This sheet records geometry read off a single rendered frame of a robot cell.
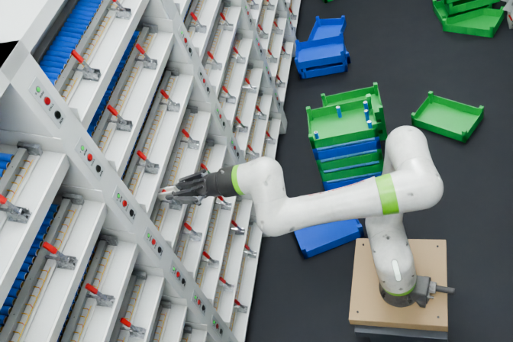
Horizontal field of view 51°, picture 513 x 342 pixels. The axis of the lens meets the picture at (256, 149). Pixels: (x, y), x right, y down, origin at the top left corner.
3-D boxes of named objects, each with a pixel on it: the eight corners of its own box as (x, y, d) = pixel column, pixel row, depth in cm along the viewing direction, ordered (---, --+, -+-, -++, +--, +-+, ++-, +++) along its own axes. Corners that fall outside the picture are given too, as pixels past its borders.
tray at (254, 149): (271, 101, 296) (273, 82, 286) (255, 189, 257) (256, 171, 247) (234, 95, 297) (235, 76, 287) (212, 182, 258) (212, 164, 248)
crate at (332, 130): (372, 105, 253) (369, 93, 248) (379, 136, 239) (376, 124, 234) (309, 118, 259) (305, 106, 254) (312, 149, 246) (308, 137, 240)
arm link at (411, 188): (436, 178, 163) (435, 152, 154) (449, 212, 154) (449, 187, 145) (375, 190, 165) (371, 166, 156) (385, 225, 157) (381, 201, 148)
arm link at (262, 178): (283, 150, 162) (270, 156, 152) (293, 191, 163) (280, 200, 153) (242, 159, 168) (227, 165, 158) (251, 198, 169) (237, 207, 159)
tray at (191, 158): (211, 120, 211) (211, 102, 204) (172, 256, 172) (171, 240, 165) (160, 112, 212) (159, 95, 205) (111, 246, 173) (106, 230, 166)
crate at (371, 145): (374, 117, 259) (372, 105, 253) (381, 148, 245) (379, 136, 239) (312, 130, 265) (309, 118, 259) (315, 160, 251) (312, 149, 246)
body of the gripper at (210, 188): (225, 201, 165) (199, 205, 169) (230, 179, 171) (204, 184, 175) (214, 186, 161) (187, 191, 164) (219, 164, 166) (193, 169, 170)
